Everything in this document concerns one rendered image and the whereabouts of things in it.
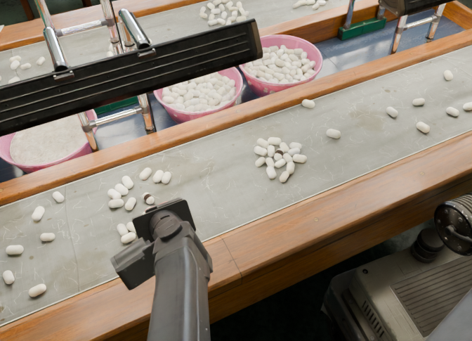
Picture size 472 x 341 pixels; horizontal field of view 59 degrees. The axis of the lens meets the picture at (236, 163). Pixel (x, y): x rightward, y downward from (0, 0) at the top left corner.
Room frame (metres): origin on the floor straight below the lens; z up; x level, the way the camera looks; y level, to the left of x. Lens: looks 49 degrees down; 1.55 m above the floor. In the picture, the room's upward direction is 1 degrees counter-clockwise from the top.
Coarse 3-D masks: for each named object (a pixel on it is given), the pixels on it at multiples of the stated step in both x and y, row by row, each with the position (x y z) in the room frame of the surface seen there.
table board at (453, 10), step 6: (450, 6) 1.50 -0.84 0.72; (456, 6) 1.48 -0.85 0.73; (462, 6) 1.47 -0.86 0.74; (444, 12) 1.52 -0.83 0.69; (450, 12) 1.50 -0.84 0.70; (456, 12) 1.47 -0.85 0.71; (462, 12) 1.45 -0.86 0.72; (468, 12) 1.43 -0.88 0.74; (450, 18) 1.49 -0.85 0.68; (456, 18) 1.46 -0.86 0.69; (462, 18) 1.44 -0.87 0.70; (468, 18) 1.42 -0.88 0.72; (462, 24) 1.43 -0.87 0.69; (468, 24) 1.41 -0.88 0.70
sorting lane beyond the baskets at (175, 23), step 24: (240, 0) 1.55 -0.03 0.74; (264, 0) 1.54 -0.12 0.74; (288, 0) 1.54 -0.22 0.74; (336, 0) 1.53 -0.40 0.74; (360, 0) 1.53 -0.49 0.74; (144, 24) 1.39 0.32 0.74; (168, 24) 1.38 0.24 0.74; (192, 24) 1.38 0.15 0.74; (216, 24) 1.38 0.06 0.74; (264, 24) 1.37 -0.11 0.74; (24, 48) 1.25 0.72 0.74; (72, 48) 1.24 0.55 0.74; (96, 48) 1.24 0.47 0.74; (0, 72) 1.11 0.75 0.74; (24, 72) 1.11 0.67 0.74; (48, 72) 1.11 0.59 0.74
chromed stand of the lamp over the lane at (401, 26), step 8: (440, 8) 1.21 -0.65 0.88; (432, 16) 1.21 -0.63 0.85; (440, 16) 1.21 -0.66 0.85; (400, 24) 1.15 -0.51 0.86; (408, 24) 1.17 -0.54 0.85; (416, 24) 1.18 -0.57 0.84; (432, 24) 1.21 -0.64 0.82; (400, 32) 1.15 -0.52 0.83; (432, 32) 1.21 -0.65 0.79; (392, 40) 1.16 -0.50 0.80; (424, 40) 1.22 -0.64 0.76; (392, 48) 1.15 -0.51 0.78
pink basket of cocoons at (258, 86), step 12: (264, 36) 1.25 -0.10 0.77; (276, 36) 1.25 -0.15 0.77; (288, 36) 1.24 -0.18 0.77; (288, 48) 1.23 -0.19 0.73; (300, 48) 1.21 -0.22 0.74; (312, 48) 1.18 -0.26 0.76; (312, 60) 1.16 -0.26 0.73; (252, 84) 1.05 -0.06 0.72; (264, 84) 1.01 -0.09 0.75; (276, 84) 0.99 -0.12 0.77; (288, 84) 0.99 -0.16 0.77
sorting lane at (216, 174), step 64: (448, 64) 1.11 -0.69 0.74; (256, 128) 0.84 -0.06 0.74; (320, 128) 0.83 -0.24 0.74; (384, 128) 0.82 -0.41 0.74; (448, 128) 0.82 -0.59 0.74; (64, 192) 0.63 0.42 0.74; (128, 192) 0.62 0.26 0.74; (192, 192) 0.62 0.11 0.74; (256, 192) 0.61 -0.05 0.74; (320, 192) 0.61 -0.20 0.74; (0, 256) 0.45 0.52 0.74; (64, 256) 0.45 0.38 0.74; (0, 320) 0.31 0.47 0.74
